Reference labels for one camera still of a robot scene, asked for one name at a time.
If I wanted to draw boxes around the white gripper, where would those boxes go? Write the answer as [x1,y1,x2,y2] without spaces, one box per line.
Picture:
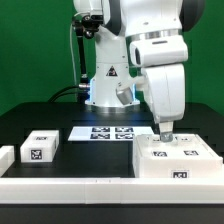
[143,64,185,142]

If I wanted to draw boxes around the white cabinet body box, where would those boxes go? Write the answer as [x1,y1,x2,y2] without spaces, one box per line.
[132,133,224,179]

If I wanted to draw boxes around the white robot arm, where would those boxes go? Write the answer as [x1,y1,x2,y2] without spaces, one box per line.
[73,0,206,142]

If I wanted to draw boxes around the white cabinet top block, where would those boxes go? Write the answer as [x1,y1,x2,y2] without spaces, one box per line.
[20,130,59,163]

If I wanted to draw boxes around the white left fence piece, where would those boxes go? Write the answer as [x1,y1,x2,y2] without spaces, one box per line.
[0,146,15,177]

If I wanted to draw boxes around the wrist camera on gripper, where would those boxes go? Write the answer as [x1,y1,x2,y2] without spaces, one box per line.
[116,76,145,105]

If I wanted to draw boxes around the white marker base plate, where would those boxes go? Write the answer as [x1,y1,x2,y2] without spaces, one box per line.
[68,126,153,141]

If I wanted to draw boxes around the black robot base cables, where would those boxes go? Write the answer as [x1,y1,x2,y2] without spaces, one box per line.
[48,83,91,103]

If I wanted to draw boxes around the black camera on mount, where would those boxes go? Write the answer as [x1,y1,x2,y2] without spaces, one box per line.
[82,15,103,24]

